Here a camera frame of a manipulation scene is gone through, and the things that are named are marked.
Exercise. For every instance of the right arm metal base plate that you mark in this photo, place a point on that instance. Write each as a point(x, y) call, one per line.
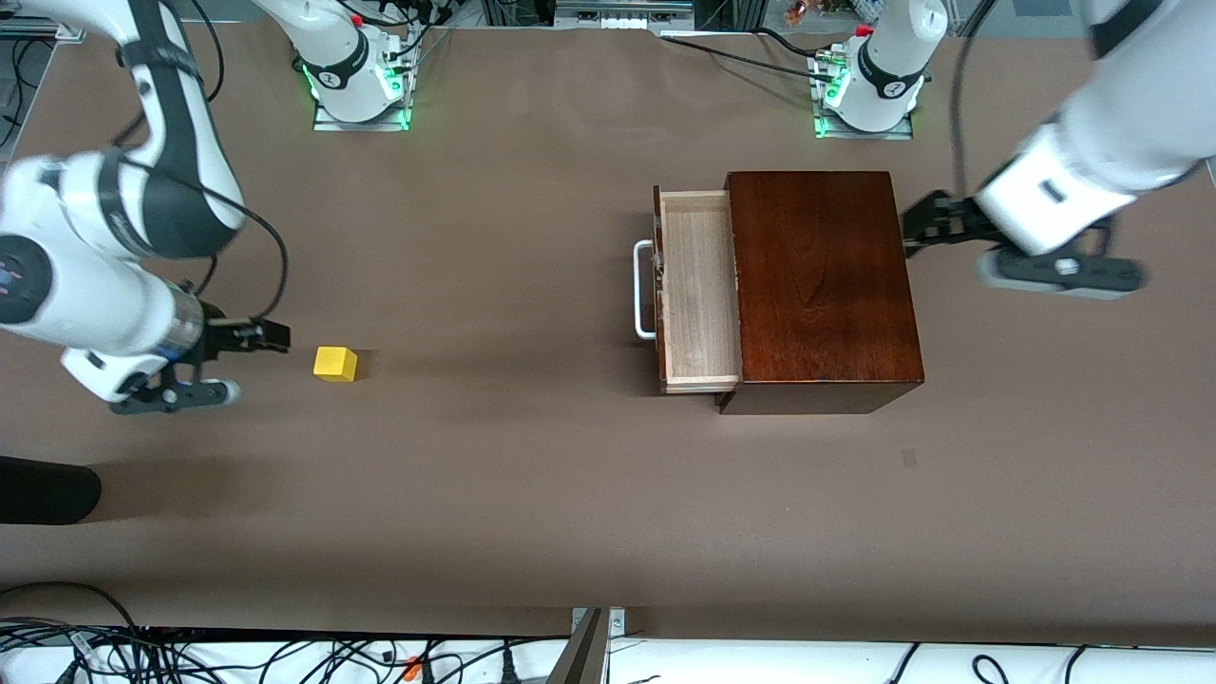
point(323, 124)

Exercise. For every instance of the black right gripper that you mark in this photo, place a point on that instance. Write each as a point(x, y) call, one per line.
point(222, 337)

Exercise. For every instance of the aluminium frame profile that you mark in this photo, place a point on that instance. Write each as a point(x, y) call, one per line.
point(38, 28)

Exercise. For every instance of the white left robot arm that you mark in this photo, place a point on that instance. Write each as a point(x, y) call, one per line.
point(1121, 114)

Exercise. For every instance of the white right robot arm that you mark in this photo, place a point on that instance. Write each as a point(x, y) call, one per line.
point(85, 294)

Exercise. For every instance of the black cylindrical object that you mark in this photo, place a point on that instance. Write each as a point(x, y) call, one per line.
point(47, 489)

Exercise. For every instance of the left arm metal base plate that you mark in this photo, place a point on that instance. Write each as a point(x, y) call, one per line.
point(902, 133)

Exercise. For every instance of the metal table bracket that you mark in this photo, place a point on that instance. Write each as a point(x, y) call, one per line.
point(584, 655)

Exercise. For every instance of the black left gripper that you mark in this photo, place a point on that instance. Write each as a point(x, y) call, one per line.
point(953, 221)

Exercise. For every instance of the small copper object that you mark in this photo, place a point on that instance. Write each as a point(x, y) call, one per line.
point(796, 11)

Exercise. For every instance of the dark brown wooden drawer case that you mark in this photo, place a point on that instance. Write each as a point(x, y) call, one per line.
point(826, 285)

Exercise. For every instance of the yellow block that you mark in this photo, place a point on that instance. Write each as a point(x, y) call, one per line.
point(335, 365)

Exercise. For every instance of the grey power strip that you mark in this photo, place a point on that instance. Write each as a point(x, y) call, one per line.
point(622, 21)

